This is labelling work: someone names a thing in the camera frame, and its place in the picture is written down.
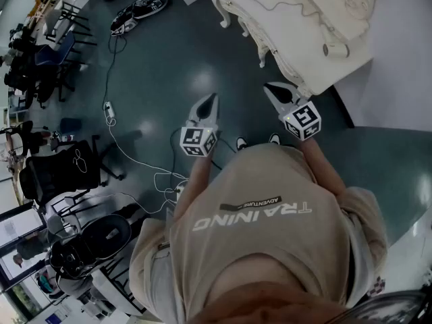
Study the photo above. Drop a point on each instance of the framed glass panel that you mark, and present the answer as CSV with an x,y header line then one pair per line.
x,y
18,226

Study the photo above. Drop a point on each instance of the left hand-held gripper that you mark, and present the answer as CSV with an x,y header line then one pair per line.
x,y
197,140

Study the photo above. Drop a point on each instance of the black frame chair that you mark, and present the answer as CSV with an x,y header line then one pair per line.
x,y
72,22

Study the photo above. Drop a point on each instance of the person's beige printed shirt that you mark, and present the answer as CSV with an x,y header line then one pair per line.
x,y
256,235

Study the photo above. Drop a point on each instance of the person's left shoe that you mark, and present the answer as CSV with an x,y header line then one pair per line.
x,y
241,143

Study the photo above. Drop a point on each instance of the white ornate carved table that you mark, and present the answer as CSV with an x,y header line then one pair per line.
x,y
297,29

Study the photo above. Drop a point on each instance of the person's left forearm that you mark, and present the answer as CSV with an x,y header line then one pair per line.
x,y
199,170

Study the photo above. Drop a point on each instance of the white metal frame chair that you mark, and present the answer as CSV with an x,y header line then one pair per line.
x,y
69,202

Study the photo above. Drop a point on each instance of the white power strip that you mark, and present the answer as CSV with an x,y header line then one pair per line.
x,y
109,110
179,189

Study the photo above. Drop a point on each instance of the dark head mount rim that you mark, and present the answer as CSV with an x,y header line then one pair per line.
x,y
391,307

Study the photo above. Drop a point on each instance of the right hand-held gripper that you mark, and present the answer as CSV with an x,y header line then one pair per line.
x,y
302,118

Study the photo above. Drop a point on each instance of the blue chair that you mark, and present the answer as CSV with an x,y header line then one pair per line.
x,y
54,56

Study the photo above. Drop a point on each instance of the black round seat stool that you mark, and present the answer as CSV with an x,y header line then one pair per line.
x,y
101,236

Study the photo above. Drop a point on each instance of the person's right forearm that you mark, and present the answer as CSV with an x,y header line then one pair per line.
x,y
324,167

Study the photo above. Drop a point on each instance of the spare gripper device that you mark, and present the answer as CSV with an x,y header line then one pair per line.
x,y
150,6
123,20

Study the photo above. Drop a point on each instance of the person's right shoe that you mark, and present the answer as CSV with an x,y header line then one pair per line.
x,y
275,138

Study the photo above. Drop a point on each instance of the person's shoe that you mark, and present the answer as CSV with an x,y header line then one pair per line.
x,y
241,143
275,138

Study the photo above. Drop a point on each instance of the white hair dryer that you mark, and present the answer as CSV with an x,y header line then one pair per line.
x,y
335,50

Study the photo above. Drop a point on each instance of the black swivel chair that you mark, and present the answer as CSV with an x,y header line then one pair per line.
x,y
37,86

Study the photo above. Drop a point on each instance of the black mesh office chair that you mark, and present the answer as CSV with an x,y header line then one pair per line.
x,y
64,170

